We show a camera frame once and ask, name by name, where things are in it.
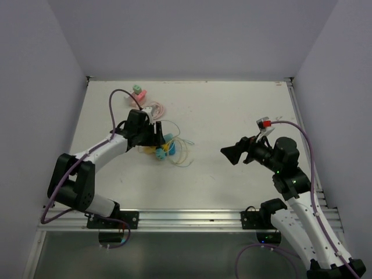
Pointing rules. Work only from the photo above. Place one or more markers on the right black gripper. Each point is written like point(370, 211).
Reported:
point(233, 153)

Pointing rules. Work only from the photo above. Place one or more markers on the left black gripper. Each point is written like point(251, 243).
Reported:
point(156, 139)

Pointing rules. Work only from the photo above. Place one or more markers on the blue power socket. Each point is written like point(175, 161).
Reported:
point(169, 146)

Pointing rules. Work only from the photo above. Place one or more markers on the light blue charger plug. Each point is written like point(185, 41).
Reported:
point(160, 154)

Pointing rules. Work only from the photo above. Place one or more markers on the yellow cube socket adapter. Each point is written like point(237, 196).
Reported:
point(148, 149)

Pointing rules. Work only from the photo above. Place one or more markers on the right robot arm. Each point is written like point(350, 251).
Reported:
point(297, 215)

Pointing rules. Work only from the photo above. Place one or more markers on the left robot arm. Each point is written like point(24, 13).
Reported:
point(73, 179)

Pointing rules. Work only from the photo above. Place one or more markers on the pink socket adapter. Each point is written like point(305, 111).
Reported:
point(140, 97)

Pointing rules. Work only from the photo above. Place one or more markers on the green plug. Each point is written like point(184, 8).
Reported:
point(137, 89)

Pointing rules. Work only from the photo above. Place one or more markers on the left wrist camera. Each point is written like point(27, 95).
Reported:
point(151, 111)

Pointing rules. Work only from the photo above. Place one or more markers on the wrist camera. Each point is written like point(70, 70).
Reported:
point(265, 127)
point(151, 111)

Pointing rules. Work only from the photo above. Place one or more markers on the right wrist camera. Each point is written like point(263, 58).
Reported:
point(265, 127)

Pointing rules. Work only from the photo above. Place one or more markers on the right black mount plate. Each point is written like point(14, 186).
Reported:
point(251, 219)

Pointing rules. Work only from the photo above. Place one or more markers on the black mount plate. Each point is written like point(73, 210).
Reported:
point(251, 219)
point(131, 218)

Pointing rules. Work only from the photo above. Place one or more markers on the left black mount plate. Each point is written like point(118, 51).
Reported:
point(131, 218)

